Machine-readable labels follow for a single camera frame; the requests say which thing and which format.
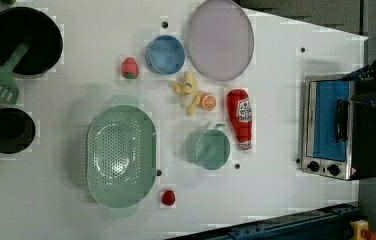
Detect red plush ketchup bottle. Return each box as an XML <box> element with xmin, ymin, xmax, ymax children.
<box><xmin>226</xmin><ymin>89</ymin><xmax>252</xmax><ymax>151</ymax></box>

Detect green oval strainer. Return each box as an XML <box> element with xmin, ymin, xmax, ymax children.
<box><xmin>86</xmin><ymin>95</ymin><xmax>157</xmax><ymax>219</ymax></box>

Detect silver toaster oven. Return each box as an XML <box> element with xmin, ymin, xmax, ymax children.
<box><xmin>301</xmin><ymin>75</ymin><xmax>376</xmax><ymax>181</ymax></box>

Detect yellow red emergency button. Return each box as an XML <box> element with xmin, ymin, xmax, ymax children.
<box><xmin>350</xmin><ymin>220</ymin><xmax>376</xmax><ymax>240</ymax></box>

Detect grey round plate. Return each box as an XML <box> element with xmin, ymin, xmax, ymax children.
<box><xmin>187</xmin><ymin>0</ymin><xmax>254</xmax><ymax>81</ymax></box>

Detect plush orange slice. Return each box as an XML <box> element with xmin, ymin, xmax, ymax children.
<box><xmin>199</xmin><ymin>93</ymin><xmax>217</xmax><ymax>111</ymax></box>

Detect green mug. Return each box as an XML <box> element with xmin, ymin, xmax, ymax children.
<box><xmin>185</xmin><ymin>123</ymin><xmax>231</xmax><ymax>170</ymax></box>

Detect plush peeled banana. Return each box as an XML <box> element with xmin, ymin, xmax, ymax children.
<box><xmin>170</xmin><ymin>71</ymin><xmax>200</xmax><ymax>116</ymax></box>

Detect blue bowl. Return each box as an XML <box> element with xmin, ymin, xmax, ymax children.
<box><xmin>145</xmin><ymin>35</ymin><xmax>185</xmax><ymax>75</ymax></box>

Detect small red strawberry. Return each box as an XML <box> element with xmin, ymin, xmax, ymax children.
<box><xmin>161</xmin><ymin>190</ymin><xmax>176</xmax><ymax>206</ymax></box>

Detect pink plush strawberry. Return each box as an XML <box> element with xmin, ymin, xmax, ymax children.
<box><xmin>121</xmin><ymin>57</ymin><xmax>139</xmax><ymax>79</ymax></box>

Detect large black pot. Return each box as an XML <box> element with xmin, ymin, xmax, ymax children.
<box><xmin>0</xmin><ymin>7</ymin><xmax>63</xmax><ymax>76</ymax></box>

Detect small black pot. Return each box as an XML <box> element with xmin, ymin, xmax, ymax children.
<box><xmin>0</xmin><ymin>108</ymin><xmax>36</xmax><ymax>154</ymax></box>

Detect green small object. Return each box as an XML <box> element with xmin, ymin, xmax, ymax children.
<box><xmin>1</xmin><ymin>0</ymin><xmax>16</xmax><ymax>5</ymax></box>

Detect green slotted spatula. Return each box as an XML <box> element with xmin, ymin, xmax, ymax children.
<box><xmin>0</xmin><ymin>41</ymin><xmax>31</xmax><ymax>105</ymax></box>

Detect blue metal frame rail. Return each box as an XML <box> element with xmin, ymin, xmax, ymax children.
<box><xmin>167</xmin><ymin>204</ymin><xmax>361</xmax><ymax>240</ymax></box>

